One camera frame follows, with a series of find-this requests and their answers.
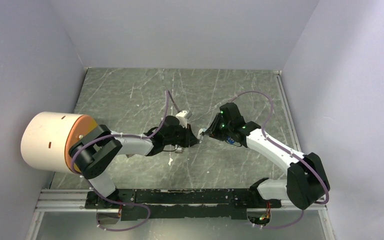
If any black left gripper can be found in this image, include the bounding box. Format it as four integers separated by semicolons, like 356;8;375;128
164;122;200;148

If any grey staple strips tray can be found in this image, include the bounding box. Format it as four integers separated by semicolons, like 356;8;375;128
174;147;184;154

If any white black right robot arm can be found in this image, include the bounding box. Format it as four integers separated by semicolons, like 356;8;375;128
199;102;330;210

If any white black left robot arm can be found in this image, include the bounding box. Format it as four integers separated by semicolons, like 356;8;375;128
68;115;200;208

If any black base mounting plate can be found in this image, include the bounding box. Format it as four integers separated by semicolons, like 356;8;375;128
84;188;282;221

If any white orange cylinder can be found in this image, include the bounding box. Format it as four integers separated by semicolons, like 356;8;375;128
20;111;98;174

